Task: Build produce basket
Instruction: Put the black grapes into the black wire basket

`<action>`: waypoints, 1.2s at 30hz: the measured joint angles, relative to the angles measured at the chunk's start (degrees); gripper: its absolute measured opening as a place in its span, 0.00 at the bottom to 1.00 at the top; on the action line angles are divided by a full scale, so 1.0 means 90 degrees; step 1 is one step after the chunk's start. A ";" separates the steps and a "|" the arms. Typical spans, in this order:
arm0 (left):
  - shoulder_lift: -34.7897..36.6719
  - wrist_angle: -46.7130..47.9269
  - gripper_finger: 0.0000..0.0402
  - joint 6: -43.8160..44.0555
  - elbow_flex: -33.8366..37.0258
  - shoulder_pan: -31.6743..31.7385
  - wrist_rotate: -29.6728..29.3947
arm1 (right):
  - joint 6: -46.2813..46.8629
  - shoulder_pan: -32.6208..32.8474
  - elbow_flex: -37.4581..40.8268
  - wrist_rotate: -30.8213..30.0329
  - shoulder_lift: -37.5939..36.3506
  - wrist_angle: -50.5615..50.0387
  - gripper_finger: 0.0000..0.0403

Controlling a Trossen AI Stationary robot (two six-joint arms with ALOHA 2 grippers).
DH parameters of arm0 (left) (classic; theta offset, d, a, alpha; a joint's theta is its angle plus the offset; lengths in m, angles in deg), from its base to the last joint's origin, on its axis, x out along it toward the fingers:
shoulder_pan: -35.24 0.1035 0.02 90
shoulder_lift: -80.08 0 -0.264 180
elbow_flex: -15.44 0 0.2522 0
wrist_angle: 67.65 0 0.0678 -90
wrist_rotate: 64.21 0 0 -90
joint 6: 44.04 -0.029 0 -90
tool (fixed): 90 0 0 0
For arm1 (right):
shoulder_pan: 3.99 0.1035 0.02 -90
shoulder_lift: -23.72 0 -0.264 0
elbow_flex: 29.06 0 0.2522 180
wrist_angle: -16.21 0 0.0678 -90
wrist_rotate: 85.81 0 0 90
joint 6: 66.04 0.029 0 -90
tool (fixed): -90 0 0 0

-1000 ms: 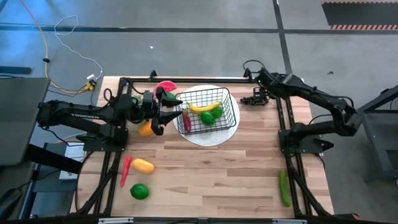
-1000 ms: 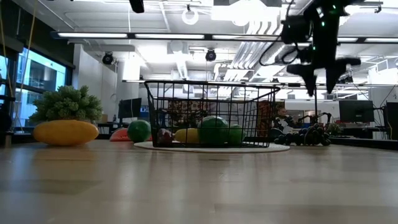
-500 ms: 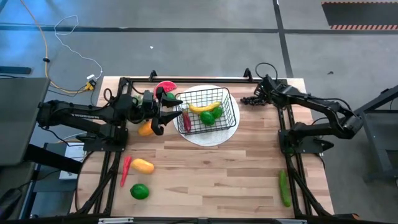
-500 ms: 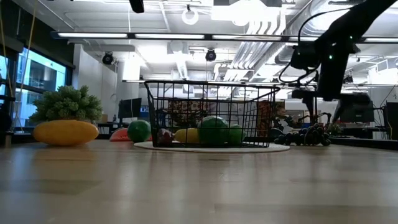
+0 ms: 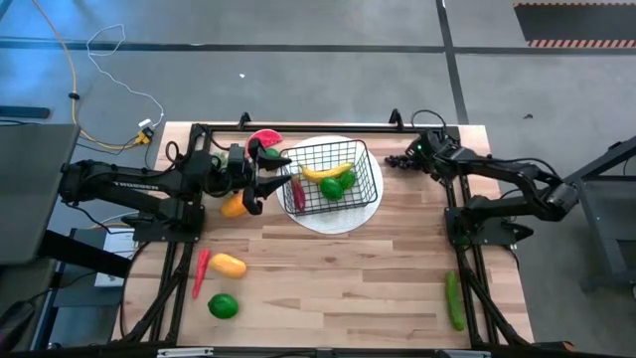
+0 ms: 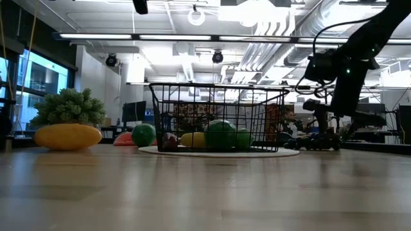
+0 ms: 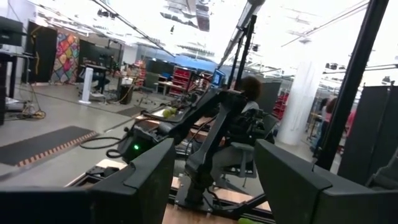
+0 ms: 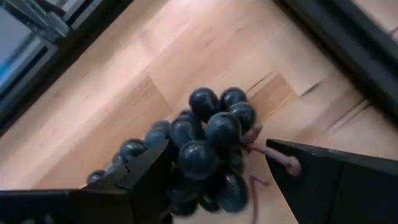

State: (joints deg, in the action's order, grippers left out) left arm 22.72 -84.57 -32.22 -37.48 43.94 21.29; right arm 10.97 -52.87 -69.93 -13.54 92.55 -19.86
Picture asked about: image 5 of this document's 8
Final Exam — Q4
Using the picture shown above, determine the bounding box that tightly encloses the red watermelon slice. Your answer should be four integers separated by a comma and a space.
245, 128, 284, 158

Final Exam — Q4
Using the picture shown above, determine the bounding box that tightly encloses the grey desk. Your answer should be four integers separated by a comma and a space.
0, 123, 133, 279

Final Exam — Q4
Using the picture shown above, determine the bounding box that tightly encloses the white cable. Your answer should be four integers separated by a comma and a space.
86, 23, 165, 128

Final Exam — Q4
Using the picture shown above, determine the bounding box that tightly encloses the orange plastic mango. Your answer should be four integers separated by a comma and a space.
220, 192, 248, 219

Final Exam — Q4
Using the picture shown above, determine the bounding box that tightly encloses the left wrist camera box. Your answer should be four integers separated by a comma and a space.
228, 143, 248, 170

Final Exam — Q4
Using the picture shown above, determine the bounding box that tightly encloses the orange cable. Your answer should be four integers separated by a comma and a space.
29, 0, 150, 150

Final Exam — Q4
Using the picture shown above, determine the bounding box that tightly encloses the yellow plastic mango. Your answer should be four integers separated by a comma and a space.
207, 253, 248, 280

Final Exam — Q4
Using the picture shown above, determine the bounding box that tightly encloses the white box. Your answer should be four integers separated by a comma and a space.
93, 227, 138, 288

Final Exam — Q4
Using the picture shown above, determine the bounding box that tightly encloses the red chili pepper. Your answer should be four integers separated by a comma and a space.
191, 248, 212, 300

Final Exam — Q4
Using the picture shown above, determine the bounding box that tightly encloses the black flat bar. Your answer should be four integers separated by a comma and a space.
0, 105, 51, 119

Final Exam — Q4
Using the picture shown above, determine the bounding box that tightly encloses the white round mat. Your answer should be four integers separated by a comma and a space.
275, 134, 385, 236

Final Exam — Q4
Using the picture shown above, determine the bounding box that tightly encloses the dark red pepper green stem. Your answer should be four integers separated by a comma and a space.
290, 177, 307, 214

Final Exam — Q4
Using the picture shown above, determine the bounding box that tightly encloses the black mat with striped edge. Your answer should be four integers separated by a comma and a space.
513, 2, 636, 50

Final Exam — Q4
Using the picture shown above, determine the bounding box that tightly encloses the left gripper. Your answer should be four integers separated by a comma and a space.
216, 137, 293, 217

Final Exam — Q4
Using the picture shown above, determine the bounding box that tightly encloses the yellow banana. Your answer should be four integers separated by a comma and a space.
300, 161, 355, 184

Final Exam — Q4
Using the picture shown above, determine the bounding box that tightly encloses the dark metal stand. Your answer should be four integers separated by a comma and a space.
546, 134, 636, 290

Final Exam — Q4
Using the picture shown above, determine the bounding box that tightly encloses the green cucumber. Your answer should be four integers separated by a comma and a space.
444, 270, 467, 333

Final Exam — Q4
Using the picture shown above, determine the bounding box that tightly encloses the black wire basket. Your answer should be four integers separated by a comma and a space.
278, 138, 379, 218

